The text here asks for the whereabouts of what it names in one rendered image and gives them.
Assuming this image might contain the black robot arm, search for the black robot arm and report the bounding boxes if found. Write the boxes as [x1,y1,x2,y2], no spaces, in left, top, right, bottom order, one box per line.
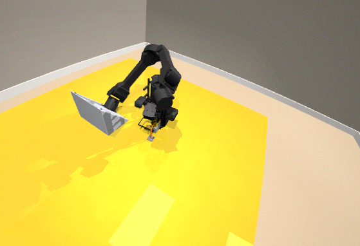
[101,44,182,121]

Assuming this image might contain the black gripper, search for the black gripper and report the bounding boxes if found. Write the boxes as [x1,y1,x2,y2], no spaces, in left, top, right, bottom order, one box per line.
[134,95,178,123]

